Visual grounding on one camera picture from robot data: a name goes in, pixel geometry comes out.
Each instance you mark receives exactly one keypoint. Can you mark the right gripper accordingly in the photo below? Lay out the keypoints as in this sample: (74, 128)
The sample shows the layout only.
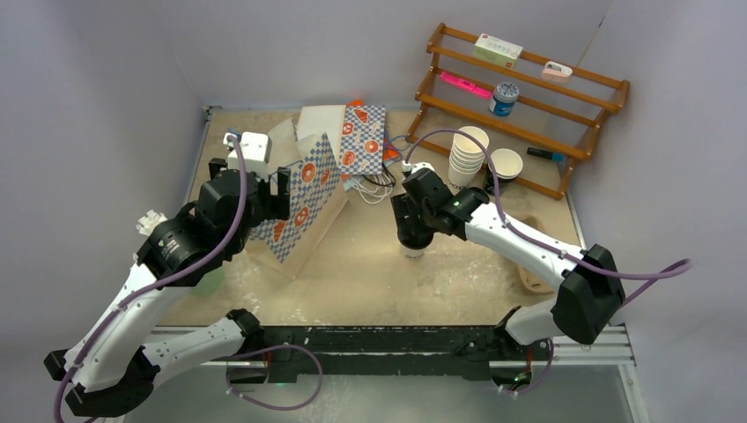
(404, 208)

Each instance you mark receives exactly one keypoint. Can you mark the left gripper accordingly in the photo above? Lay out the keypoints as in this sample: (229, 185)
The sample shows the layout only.
(275, 205)

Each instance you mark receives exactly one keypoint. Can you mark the checkered paper bag blue handles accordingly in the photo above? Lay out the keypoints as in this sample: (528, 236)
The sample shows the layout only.
(317, 196)

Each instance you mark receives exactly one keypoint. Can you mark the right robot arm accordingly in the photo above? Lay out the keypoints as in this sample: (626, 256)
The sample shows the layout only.
(588, 292)

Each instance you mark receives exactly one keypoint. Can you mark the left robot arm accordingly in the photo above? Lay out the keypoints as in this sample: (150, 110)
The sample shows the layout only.
(112, 369)

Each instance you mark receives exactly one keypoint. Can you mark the stack of flat paper bags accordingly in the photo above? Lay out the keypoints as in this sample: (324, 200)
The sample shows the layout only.
(361, 146)

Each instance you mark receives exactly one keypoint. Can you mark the stack of white paper cups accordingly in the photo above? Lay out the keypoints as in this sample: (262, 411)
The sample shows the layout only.
(467, 154)

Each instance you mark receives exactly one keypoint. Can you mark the wrapped white straws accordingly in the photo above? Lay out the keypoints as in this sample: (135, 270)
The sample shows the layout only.
(146, 224)

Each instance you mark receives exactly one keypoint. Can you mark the dark paper cup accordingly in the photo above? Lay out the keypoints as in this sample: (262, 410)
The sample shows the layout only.
(508, 165)

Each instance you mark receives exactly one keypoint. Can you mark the stack of pulp carriers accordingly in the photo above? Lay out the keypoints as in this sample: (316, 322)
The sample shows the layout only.
(531, 283)

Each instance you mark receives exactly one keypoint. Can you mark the black blue marker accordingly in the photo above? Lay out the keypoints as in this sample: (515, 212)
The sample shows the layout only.
(545, 154)

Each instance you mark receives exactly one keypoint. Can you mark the pink highlighter pen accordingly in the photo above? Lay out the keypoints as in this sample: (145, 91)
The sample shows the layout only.
(465, 85)

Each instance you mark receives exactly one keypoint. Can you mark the wooden shelf rack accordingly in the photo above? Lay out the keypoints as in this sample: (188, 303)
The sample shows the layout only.
(530, 116)

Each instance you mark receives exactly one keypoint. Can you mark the blue white jar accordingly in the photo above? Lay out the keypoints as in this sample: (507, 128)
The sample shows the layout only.
(504, 96)

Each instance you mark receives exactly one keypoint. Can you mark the white green box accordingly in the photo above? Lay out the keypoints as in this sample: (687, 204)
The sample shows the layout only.
(496, 51)

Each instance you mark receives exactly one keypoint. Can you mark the white pink small device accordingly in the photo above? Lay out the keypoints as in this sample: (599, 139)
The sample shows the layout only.
(557, 73)

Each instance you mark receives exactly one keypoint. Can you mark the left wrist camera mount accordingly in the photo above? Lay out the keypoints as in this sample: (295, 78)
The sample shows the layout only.
(255, 149)

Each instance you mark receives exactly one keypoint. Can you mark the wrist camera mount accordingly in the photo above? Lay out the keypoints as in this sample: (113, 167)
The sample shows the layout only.
(409, 168)
(255, 149)

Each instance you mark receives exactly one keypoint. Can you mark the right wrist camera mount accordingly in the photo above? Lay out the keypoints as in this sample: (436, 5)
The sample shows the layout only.
(409, 168)

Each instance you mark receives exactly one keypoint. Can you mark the black aluminium base frame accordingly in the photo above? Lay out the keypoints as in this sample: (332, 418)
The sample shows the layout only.
(475, 353)

